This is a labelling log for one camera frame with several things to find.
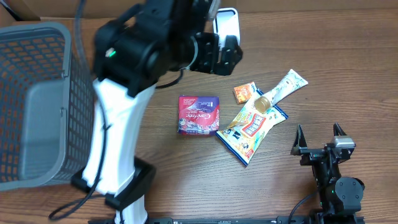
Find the small orange box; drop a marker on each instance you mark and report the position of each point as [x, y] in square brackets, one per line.
[244, 92]

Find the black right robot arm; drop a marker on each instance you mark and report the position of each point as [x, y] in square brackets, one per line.
[339, 196]

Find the white green tissue pack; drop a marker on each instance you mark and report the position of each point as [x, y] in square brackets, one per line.
[289, 84]

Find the grey plastic mesh basket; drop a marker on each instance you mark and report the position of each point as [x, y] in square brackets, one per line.
[46, 107]

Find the white barcode scanner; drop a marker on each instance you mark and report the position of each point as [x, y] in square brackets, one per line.
[226, 23]

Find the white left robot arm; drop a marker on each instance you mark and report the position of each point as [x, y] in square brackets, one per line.
[131, 53]

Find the yellow snack bag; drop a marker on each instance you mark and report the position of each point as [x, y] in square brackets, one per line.
[245, 133]

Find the red purple Carefree pack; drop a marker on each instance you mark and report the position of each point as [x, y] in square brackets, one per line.
[198, 115]

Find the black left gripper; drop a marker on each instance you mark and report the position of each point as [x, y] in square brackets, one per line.
[209, 60]

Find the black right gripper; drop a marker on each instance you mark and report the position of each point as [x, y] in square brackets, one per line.
[310, 154]

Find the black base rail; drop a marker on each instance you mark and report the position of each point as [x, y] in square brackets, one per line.
[277, 220]

